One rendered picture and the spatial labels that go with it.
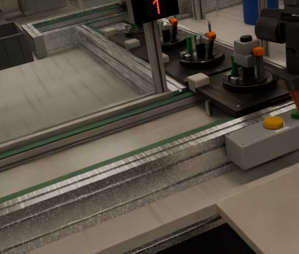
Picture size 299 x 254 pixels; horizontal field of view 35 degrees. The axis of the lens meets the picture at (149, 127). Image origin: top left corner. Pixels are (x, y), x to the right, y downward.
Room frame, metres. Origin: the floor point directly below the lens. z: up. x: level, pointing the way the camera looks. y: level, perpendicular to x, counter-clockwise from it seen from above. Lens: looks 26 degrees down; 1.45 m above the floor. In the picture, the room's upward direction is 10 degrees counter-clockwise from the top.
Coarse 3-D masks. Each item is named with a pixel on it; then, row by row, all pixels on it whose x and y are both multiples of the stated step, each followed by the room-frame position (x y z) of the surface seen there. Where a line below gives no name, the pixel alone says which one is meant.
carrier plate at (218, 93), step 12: (216, 84) 1.16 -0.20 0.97; (276, 84) 1.09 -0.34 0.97; (204, 96) 1.12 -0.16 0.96; (216, 96) 1.08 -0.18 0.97; (228, 96) 1.07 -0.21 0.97; (240, 96) 1.05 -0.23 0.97; (252, 96) 1.04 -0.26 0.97; (264, 96) 1.03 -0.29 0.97; (276, 96) 1.02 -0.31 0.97; (228, 108) 1.01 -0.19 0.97; (240, 108) 0.99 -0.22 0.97; (252, 108) 0.99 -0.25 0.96; (264, 108) 1.00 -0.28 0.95
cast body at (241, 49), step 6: (246, 36) 1.13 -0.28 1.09; (234, 42) 1.14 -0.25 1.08; (240, 42) 1.12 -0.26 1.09; (246, 42) 1.11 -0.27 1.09; (252, 42) 1.11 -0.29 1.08; (234, 48) 1.14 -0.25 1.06; (240, 48) 1.12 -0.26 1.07; (246, 48) 1.10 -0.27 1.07; (252, 48) 1.11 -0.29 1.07; (234, 54) 1.14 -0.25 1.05; (240, 54) 1.12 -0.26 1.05; (246, 54) 1.10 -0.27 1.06; (234, 60) 1.15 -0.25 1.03; (240, 60) 1.12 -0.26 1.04; (246, 60) 1.09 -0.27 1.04; (252, 60) 1.10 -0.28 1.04; (246, 66) 1.10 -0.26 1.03; (252, 66) 1.09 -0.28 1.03
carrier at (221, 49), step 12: (204, 48) 1.36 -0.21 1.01; (216, 48) 1.40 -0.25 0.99; (228, 48) 1.44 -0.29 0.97; (168, 60) 1.41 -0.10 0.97; (180, 60) 1.35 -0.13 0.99; (192, 60) 1.33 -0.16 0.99; (204, 60) 1.30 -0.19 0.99; (216, 60) 1.31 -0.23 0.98; (228, 60) 1.32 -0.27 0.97; (168, 72) 1.32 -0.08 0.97; (180, 72) 1.30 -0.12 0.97; (192, 72) 1.28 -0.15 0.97; (204, 72) 1.26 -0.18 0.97; (216, 72) 1.25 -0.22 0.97
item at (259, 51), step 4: (256, 48) 1.08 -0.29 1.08; (260, 48) 1.07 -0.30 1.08; (252, 52) 1.10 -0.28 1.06; (256, 52) 1.07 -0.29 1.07; (260, 52) 1.07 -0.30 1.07; (256, 56) 1.08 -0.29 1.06; (260, 56) 1.07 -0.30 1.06; (256, 60) 1.08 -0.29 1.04; (260, 60) 1.07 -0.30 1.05; (256, 64) 1.08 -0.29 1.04; (260, 64) 1.07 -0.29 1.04; (260, 68) 1.07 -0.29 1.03; (260, 72) 1.07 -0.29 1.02; (260, 76) 1.07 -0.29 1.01
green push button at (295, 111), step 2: (292, 110) 0.93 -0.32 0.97; (294, 110) 0.93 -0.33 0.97; (296, 110) 0.93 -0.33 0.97; (290, 112) 0.93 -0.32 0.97; (292, 112) 0.92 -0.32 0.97; (294, 112) 0.92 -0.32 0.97; (296, 112) 0.92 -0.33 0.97; (298, 112) 0.92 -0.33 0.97; (290, 114) 0.92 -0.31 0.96; (292, 114) 0.92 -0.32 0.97; (294, 114) 0.91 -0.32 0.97; (296, 114) 0.91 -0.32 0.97; (298, 114) 0.91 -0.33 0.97; (292, 116) 0.91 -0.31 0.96; (294, 116) 0.91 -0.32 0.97; (296, 116) 0.90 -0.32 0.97; (298, 116) 0.90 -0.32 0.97
